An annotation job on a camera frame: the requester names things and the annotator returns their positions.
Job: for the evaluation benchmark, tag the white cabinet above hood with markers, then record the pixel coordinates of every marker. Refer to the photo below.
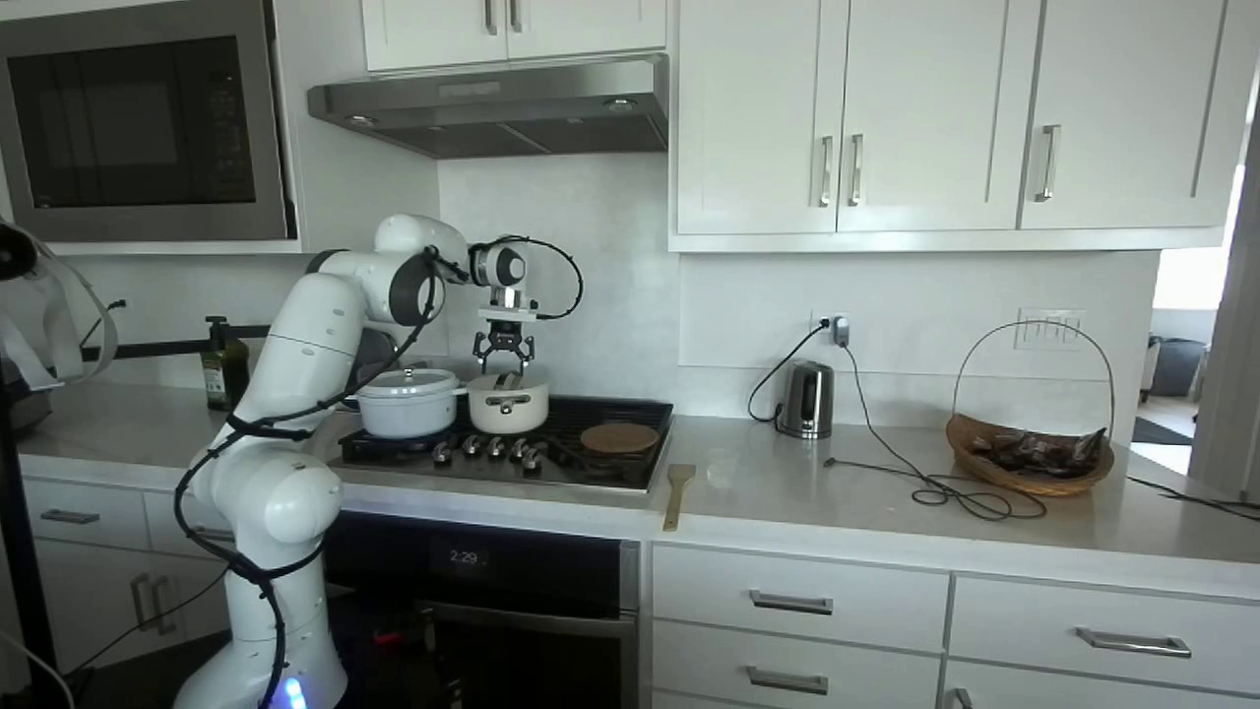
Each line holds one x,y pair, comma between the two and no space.
512,29

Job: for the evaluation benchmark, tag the stainless electric kettle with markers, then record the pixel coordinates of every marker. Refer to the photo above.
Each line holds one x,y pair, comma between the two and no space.
807,400

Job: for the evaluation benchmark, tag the black wall plug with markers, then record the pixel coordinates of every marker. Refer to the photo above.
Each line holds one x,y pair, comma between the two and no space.
838,327

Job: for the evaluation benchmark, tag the black gas stove cooktop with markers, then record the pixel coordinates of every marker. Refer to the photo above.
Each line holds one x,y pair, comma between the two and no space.
576,411

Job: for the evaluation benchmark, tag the black built-in oven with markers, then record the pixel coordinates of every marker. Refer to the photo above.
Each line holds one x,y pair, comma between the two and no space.
473,605

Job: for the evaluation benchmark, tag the dark kitchen tool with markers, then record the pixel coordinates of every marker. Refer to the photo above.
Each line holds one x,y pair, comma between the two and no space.
1044,455

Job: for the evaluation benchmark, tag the round wooden trivet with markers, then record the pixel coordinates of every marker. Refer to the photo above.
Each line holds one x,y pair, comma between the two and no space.
621,440

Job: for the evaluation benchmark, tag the white base cabinet with drawers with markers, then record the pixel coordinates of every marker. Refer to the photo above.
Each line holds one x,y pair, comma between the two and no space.
918,617

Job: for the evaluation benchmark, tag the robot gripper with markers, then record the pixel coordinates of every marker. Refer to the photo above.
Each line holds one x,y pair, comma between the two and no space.
508,311

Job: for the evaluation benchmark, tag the wooden spatula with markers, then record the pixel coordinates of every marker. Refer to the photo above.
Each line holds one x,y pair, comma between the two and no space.
679,494

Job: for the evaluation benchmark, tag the black stove knob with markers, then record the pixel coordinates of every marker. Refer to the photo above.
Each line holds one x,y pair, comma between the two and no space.
523,455
532,461
437,455
494,445
470,445

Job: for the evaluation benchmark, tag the white dutch oven with lid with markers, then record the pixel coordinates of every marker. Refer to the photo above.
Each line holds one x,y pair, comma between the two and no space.
407,408

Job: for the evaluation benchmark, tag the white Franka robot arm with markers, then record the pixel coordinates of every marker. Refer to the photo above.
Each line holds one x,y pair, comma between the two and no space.
302,341

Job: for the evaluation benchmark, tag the white base cabinet with doors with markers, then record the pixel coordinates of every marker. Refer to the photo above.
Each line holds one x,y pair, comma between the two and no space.
92,551

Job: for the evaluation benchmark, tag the built-in microwave oven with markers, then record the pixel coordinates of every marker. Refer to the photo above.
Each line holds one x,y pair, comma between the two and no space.
141,119

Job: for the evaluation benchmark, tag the stainless range hood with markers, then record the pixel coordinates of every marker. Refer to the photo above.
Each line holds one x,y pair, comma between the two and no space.
496,113

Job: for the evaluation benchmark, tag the dark oil bottle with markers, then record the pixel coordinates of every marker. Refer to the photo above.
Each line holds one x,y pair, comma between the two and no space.
222,368

